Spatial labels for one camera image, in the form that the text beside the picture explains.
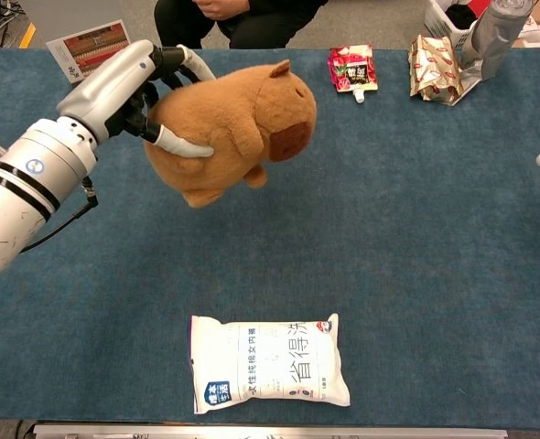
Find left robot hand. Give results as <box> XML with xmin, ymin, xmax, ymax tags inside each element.
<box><xmin>57</xmin><ymin>39</ymin><xmax>217</xmax><ymax>159</ymax></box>

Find brown capybara plush toy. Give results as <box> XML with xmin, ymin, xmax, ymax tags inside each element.
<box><xmin>144</xmin><ymin>59</ymin><xmax>319</xmax><ymax>209</ymax></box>

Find printed booklet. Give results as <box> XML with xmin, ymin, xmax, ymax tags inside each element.
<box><xmin>46</xmin><ymin>19</ymin><xmax>132</xmax><ymax>85</ymax></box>

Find gold snack bag red logos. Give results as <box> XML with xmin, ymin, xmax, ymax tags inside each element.
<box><xmin>408</xmin><ymin>34</ymin><xmax>464</xmax><ymax>104</ymax></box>

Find seated person black clothes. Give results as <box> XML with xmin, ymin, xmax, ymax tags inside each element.
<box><xmin>154</xmin><ymin>0</ymin><xmax>331</xmax><ymax>50</ymax></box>

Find white plastic basket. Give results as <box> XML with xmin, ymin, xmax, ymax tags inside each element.
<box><xmin>424</xmin><ymin>0</ymin><xmax>478</xmax><ymax>49</ymax></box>

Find blue felt table mat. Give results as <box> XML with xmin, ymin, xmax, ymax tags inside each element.
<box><xmin>0</xmin><ymin>48</ymin><xmax>540</xmax><ymax>431</ymax></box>

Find red drink pouch white spout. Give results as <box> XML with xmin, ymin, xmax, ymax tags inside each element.
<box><xmin>327</xmin><ymin>44</ymin><xmax>380</xmax><ymax>104</ymax></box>

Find white soft pack blue label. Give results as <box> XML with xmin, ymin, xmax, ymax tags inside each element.
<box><xmin>189</xmin><ymin>313</ymin><xmax>351</xmax><ymax>415</ymax></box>

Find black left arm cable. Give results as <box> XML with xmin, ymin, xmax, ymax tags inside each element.
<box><xmin>20</xmin><ymin>176</ymin><xmax>100</xmax><ymax>254</ymax></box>

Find aluminium profile rail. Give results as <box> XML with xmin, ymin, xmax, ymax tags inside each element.
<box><xmin>32</xmin><ymin>423</ymin><xmax>510</xmax><ymax>439</ymax></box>

